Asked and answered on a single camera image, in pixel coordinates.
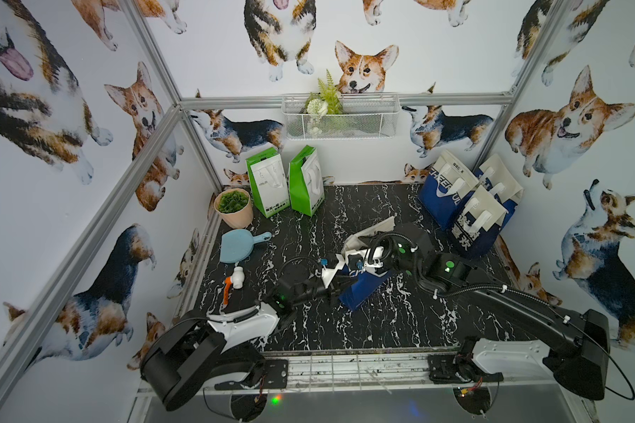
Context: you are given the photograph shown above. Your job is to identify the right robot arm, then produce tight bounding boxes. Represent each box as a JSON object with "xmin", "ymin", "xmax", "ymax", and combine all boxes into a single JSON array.
[{"xmin": 357, "ymin": 225, "xmax": 615, "ymax": 401}]

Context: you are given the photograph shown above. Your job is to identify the small white orange bottle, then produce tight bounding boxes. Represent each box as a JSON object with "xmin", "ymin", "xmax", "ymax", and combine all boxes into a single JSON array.
[{"xmin": 223, "ymin": 266, "xmax": 245, "ymax": 307}]

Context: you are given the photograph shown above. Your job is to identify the dark blue white bag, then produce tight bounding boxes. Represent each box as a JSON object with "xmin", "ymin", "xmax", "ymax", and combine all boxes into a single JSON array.
[{"xmin": 449, "ymin": 186, "xmax": 508, "ymax": 259}]

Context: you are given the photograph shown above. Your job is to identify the terracotta pot with plant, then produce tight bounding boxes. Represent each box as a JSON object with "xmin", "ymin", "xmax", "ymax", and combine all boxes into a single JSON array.
[{"xmin": 213, "ymin": 188, "xmax": 253, "ymax": 229}]

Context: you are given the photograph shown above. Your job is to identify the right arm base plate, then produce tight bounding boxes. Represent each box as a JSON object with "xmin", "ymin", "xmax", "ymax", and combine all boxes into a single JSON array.
[{"xmin": 427, "ymin": 355, "xmax": 504, "ymax": 384}]

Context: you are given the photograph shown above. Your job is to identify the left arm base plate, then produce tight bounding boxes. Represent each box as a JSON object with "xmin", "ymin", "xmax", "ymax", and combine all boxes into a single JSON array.
[{"xmin": 213, "ymin": 360, "xmax": 289, "ymax": 391}]

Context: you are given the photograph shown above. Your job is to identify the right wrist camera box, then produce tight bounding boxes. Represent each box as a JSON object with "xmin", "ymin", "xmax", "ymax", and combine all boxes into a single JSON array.
[{"xmin": 345, "ymin": 247, "xmax": 385, "ymax": 276}]

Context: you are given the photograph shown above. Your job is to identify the white wire wall basket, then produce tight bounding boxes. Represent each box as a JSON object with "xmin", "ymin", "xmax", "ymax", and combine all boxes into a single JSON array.
[{"xmin": 282, "ymin": 93, "xmax": 401, "ymax": 140}]

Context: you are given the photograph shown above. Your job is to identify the green white takeout bag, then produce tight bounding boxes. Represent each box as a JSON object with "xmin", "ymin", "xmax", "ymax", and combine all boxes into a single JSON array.
[{"xmin": 246, "ymin": 148, "xmax": 290, "ymax": 218}]

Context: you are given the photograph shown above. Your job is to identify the light blue dustpan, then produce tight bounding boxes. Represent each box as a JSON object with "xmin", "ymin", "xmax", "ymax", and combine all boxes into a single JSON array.
[{"xmin": 220, "ymin": 229, "xmax": 272, "ymax": 264}]

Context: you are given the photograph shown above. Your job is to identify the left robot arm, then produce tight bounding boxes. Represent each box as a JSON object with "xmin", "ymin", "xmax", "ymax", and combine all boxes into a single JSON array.
[{"xmin": 139, "ymin": 256, "xmax": 356, "ymax": 412}]

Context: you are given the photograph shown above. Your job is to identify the artificial fern with flower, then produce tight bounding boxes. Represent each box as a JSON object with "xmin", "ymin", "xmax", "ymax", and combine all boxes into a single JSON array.
[{"xmin": 302, "ymin": 70, "xmax": 343, "ymax": 137}]

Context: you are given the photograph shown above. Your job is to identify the aluminium frame rail front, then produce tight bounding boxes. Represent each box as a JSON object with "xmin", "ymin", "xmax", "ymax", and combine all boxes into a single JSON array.
[{"xmin": 137, "ymin": 352, "xmax": 575, "ymax": 398}]

